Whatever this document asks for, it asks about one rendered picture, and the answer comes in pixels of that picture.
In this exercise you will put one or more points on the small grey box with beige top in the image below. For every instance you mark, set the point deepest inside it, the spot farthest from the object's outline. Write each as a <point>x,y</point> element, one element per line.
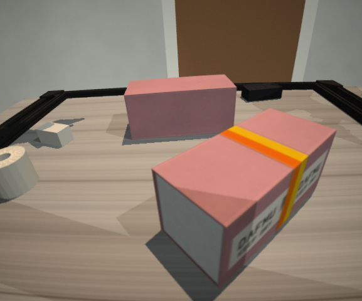
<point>54,134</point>

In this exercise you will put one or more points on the black rectangular block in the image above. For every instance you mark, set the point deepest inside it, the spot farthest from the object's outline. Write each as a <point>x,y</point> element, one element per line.
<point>262,91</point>

